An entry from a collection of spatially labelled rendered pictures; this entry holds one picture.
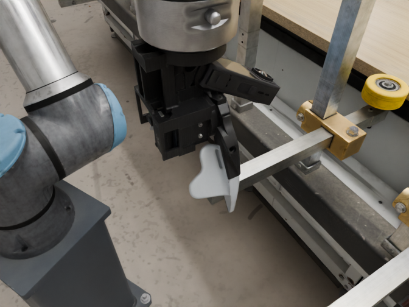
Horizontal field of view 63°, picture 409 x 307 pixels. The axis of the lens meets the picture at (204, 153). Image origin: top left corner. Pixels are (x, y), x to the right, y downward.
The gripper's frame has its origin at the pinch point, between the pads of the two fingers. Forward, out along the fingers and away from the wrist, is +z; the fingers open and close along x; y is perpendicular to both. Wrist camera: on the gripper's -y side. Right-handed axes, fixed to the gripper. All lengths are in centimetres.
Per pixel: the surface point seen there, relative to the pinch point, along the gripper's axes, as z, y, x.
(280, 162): 9.1, -16.2, -2.6
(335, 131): 7.8, -29.4, -3.4
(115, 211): 94, 9, -70
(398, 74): 4, -49, -8
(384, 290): 10.7, -15.5, 21.9
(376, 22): 4, -64, -27
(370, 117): 9.0, -39.8, -4.0
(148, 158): 94, -16, -95
